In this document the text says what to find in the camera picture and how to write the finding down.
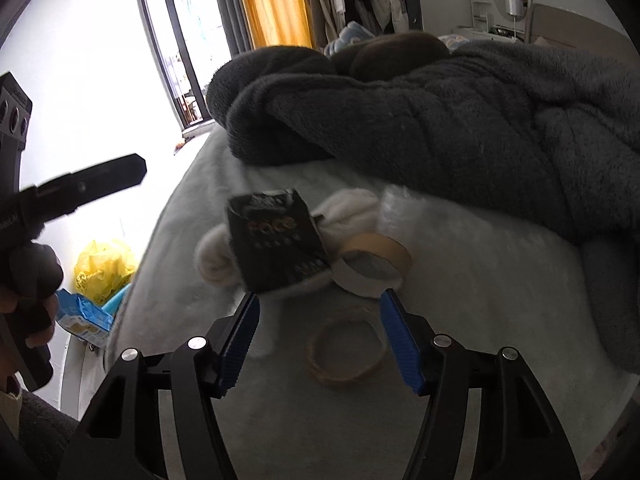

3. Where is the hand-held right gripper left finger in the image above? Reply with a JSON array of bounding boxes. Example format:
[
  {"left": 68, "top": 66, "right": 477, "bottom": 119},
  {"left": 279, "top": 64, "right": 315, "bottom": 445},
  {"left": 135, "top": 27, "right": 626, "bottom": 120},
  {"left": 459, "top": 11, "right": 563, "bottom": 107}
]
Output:
[{"left": 57, "top": 292, "right": 261, "bottom": 480}]

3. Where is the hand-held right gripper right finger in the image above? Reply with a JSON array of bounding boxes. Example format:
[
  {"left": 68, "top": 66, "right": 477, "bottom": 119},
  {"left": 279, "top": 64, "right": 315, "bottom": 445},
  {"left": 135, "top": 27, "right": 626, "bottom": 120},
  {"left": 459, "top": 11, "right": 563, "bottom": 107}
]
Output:
[{"left": 380, "top": 288, "right": 583, "bottom": 480}]

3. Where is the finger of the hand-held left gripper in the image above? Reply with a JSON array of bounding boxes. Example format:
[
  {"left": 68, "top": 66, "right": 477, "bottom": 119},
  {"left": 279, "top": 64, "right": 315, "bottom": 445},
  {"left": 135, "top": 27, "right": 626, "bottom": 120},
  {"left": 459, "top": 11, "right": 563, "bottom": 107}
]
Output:
[{"left": 20, "top": 154, "right": 147, "bottom": 223}]

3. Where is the brown cardboard tape roll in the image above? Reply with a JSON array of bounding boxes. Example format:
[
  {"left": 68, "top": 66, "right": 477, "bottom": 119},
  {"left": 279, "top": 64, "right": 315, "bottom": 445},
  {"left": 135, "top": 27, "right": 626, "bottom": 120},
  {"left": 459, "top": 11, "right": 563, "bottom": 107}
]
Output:
[{"left": 339, "top": 234, "right": 412, "bottom": 297}]

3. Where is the black printed packet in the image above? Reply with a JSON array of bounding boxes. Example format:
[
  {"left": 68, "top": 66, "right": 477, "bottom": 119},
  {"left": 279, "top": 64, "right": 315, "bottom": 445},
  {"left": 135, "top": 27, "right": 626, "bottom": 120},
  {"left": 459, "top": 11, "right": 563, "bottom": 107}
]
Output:
[{"left": 226, "top": 187, "right": 332, "bottom": 294}]

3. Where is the person's left hand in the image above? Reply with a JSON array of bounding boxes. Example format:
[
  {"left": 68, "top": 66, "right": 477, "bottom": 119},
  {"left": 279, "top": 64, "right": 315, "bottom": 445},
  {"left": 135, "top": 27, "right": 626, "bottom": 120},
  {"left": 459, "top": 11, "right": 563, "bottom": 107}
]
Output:
[{"left": 0, "top": 282, "right": 60, "bottom": 351}]

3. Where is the bed with grey sheet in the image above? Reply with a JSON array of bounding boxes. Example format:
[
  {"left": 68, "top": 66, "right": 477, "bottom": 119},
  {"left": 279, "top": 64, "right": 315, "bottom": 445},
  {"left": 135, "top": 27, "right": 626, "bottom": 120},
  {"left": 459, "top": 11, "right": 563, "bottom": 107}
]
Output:
[{"left": 107, "top": 125, "right": 621, "bottom": 480}]

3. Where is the yellow plastic bag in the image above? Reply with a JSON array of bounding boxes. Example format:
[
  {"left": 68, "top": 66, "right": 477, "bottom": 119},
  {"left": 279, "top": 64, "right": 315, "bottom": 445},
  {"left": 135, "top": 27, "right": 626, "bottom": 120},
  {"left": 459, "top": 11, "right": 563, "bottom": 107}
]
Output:
[{"left": 74, "top": 240, "right": 138, "bottom": 306}]

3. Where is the white fluffy blanket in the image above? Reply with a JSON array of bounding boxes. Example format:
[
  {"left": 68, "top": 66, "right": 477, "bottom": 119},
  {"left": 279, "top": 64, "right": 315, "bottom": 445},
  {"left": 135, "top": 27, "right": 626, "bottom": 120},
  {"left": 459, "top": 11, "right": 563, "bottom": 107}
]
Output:
[{"left": 194, "top": 182, "right": 621, "bottom": 376}]

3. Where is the blue printed packet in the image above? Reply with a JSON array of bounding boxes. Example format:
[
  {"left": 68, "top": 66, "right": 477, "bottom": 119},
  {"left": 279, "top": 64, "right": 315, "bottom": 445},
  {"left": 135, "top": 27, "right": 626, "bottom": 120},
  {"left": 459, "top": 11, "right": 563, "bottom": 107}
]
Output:
[{"left": 55, "top": 290, "right": 118, "bottom": 348}]

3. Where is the black framed glass door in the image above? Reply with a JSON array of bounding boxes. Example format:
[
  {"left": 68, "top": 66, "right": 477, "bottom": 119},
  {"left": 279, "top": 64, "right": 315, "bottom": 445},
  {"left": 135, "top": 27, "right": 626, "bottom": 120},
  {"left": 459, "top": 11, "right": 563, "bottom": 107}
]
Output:
[{"left": 132, "top": 0, "right": 236, "bottom": 133}]

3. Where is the dark grey fleece blanket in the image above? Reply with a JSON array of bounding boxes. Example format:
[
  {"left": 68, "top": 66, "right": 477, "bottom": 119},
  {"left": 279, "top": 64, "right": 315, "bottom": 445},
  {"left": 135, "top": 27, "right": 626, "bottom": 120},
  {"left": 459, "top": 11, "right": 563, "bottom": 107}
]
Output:
[{"left": 206, "top": 40, "right": 640, "bottom": 376}]

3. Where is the grey curtain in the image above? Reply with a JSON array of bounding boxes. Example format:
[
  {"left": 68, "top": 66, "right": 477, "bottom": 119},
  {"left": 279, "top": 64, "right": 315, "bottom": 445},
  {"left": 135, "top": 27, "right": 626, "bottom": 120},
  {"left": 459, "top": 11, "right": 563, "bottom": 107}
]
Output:
[{"left": 207, "top": 0, "right": 253, "bottom": 56}]

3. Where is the yellow curtain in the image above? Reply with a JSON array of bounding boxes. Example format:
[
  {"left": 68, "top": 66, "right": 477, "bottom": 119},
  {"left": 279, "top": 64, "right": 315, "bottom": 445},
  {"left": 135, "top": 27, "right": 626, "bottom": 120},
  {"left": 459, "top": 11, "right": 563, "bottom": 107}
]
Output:
[{"left": 232, "top": 0, "right": 318, "bottom": 51}]

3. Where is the light blue cloth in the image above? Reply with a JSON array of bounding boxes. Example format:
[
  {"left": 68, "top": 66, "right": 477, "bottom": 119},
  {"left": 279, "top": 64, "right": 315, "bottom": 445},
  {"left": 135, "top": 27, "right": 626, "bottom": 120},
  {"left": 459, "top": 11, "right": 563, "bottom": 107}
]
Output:
[{"left": 322, "top": 20, "right": 376, "bottom": 56}]

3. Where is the brown plush pillow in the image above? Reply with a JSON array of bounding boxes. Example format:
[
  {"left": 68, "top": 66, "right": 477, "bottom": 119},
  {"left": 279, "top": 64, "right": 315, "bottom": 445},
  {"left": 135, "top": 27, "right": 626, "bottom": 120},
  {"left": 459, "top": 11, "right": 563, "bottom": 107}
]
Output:
[{"left": 330, "top": 30, "right": 451, "bottom": 83}]

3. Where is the white small shelf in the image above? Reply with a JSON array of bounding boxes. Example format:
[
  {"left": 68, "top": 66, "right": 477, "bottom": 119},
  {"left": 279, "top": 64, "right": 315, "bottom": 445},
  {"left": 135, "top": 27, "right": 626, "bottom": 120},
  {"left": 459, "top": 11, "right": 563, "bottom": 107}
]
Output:
[{"left": 470, "top": 0, "right": 496, "bottom": 31}]

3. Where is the brown headboard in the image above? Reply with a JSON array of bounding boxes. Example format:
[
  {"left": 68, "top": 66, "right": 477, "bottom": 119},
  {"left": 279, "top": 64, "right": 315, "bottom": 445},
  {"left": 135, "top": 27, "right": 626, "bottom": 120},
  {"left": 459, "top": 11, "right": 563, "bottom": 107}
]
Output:
[{"left": 530, "top": 4, "right": 631, "bottom": 48}]

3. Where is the thin tan tape ring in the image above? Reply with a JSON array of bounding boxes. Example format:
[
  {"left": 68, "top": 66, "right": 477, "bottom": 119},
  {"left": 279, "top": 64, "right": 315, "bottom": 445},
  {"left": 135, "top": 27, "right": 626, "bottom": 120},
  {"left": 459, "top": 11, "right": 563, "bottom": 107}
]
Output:
[{"left": 307, "top": 309, "right": 389, "bottom": 387}]

